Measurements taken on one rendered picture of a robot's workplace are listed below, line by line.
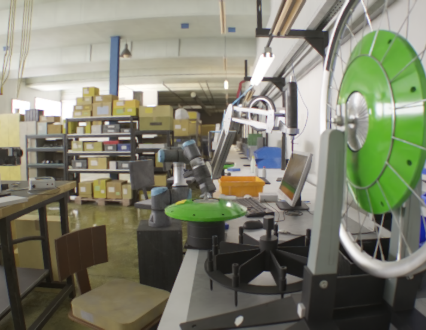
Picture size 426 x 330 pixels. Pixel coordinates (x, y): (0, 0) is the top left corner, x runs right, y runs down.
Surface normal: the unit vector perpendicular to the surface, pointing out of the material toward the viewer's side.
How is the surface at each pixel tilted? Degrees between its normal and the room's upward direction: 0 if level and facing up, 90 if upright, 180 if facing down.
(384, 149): 98
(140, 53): 90
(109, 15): 90
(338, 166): 90
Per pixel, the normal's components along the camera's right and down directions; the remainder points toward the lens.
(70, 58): -0.04, 0.08
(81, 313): -0.43, 0.07
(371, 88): -0.99, -0.07
